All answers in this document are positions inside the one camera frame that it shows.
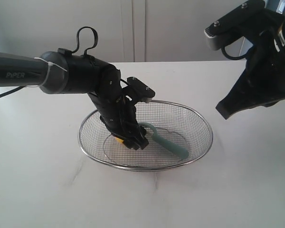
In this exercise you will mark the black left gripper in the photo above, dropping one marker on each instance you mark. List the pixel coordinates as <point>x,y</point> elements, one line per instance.
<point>119,117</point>

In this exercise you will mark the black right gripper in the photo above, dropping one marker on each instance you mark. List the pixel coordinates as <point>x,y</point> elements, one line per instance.
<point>262,83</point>

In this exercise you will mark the yellow lemon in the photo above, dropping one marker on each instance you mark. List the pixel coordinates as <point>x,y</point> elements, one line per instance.
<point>119,140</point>

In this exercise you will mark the teal handled vegetable peeler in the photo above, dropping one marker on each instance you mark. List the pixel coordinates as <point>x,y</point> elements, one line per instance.
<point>175,149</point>

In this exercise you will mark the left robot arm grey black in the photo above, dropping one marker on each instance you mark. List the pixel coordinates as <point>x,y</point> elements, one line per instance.
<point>62,72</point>

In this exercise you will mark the white cabinet doors in background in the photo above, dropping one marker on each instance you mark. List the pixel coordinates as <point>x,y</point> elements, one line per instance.
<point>129,30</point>

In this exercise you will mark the oval metal wire mesh basket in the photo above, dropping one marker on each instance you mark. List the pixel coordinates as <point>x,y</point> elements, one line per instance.
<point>174,122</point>

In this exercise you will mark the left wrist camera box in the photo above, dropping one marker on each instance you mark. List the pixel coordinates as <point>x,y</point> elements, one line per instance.
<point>139,91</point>

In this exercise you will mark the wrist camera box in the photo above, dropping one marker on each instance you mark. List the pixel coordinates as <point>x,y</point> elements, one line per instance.
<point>139,91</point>
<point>221,31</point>

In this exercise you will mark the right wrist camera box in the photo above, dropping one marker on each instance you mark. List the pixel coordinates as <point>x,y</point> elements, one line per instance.
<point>221,31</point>

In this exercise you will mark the window with dark frame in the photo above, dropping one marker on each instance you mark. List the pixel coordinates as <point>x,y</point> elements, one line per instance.
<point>276,5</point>

